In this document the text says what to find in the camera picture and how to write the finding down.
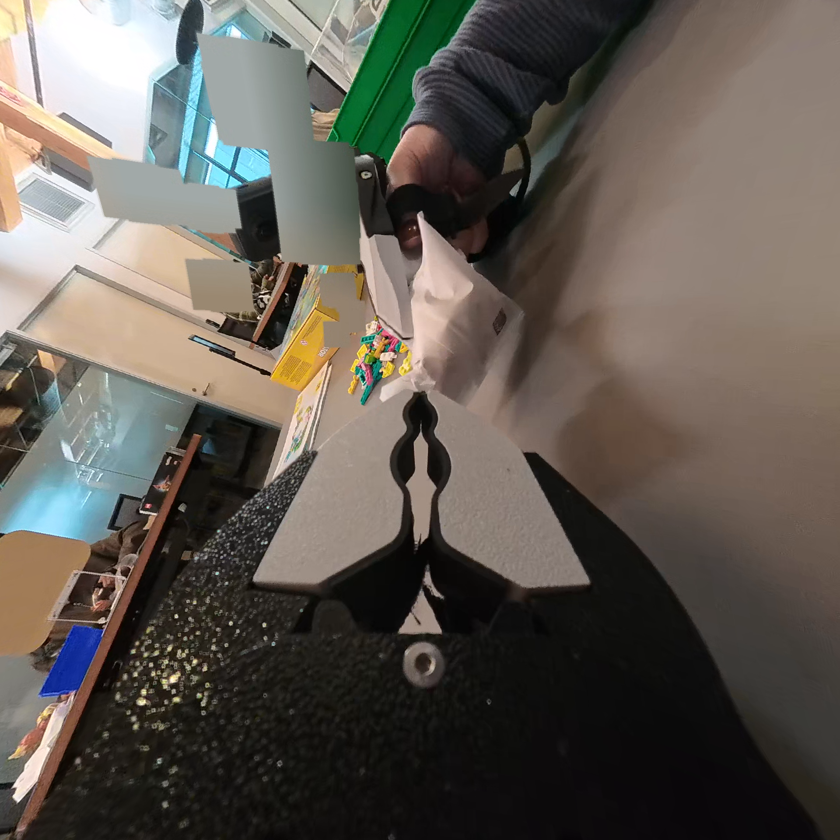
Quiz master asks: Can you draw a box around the yellow lego box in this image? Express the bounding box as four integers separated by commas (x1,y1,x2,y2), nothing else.
269,266,365,391

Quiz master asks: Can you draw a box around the blue plastic bin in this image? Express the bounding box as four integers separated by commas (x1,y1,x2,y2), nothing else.
39,625,105,698

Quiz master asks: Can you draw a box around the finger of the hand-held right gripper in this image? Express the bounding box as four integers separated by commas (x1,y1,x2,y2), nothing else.
358,230,422,339

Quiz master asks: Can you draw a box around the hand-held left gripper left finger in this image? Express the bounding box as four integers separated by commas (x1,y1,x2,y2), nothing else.
252,394,427,598

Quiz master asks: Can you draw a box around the white door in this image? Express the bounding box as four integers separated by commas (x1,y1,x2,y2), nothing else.
20,266,303,427

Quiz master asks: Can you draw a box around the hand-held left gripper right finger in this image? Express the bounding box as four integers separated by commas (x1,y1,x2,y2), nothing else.
423,394,592,599

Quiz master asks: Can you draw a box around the black tripod stand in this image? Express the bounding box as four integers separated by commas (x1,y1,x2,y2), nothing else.
189,335,273,368

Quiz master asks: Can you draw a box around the person's right forearm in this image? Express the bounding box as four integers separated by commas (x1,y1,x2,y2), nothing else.
394,0,651,178

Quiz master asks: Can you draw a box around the dark lego box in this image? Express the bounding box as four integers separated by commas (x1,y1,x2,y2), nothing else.
139,451,188,516

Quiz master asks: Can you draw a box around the clear plastic bag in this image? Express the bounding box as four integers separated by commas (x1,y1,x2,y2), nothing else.
308,0,395,67

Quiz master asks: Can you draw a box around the green storage bin stack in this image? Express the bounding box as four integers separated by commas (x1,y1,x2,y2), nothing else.
326,0,657,155

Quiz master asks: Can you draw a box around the tan rounded board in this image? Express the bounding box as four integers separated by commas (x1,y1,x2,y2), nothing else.
0,530,91,657

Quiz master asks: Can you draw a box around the instruction booklet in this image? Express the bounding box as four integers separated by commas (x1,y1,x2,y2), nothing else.
272,361,332,480

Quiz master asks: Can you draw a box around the wooden desk with black legs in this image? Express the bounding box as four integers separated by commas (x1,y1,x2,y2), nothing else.
13,433,204,837
251,262,296,349

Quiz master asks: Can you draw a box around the white crumpled paper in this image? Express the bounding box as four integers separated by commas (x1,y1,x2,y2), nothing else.
10,696,76,803

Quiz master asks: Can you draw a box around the white printed paper bag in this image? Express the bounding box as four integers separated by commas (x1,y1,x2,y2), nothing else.
381,211,526,404

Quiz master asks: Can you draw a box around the person's right hand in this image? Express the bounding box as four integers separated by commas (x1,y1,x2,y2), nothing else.
386,121,506,256

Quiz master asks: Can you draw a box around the pile of colourful lego pieces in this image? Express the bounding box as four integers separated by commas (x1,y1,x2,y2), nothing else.
346,317,411,406

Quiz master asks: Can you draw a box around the black floor lamp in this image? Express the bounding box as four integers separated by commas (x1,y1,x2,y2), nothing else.
176,0,204,67

